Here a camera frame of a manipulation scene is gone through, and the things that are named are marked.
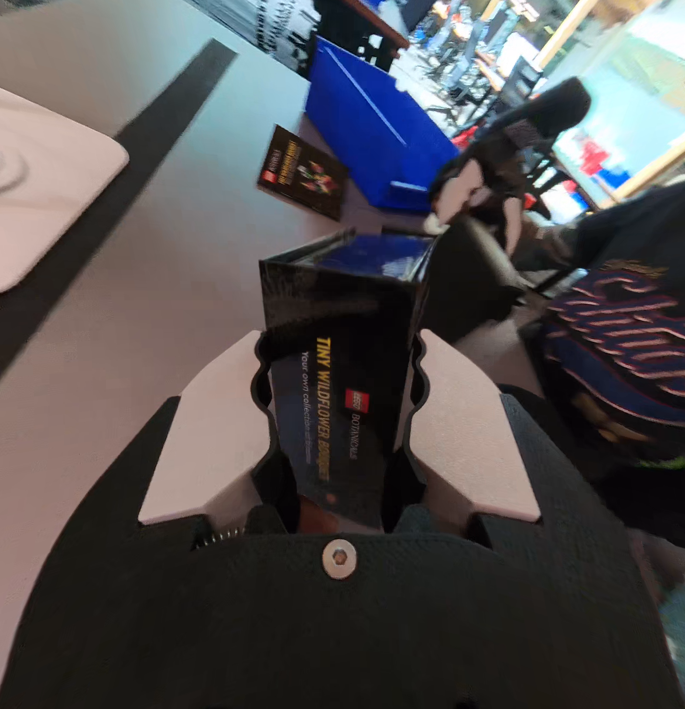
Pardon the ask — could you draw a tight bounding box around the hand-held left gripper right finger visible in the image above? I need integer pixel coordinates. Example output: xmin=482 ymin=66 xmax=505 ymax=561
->
xmin=403 ymin=329 xmax=541 ymax=524

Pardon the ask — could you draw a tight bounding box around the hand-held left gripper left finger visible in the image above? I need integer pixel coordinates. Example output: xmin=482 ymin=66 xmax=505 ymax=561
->
xmin=138 ymin=330 xmax=279 ymax=526

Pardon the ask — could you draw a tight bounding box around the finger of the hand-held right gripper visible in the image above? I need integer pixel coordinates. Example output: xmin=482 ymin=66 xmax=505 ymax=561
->
xmin=502 ymin=195 xmax=526 ymax=256
xmin=430 ymin=160 xmax=490 ymax=234

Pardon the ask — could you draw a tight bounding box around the black carton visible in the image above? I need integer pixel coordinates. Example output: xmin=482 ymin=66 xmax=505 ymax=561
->
xmin=424 ymin=215 xmax=534 ymax=347

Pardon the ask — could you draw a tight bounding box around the black lego set box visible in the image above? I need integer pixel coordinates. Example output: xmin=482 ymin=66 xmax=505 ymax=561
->
xmin=259 ymin=229 xmax=438 ymax=528

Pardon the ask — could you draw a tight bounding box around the person's right forearm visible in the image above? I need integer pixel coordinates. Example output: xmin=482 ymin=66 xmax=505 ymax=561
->
xmin=514 ymin=220 xmax=593 ymax=273

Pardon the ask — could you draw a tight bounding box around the lego instruction booklet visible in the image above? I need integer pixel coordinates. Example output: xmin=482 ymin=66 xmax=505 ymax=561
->
xmin=257 ymin=124 xmax=350 ymax=221

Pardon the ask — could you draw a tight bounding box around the person's left hand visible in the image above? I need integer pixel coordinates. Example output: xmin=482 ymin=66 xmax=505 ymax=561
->
xmin=299 ymin=494 xmax=338 ymax=534

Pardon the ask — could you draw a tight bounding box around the blue plastic bin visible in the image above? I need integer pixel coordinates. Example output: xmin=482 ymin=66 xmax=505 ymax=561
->
xmin=305 ymin=36 xmax=460 ymax=212

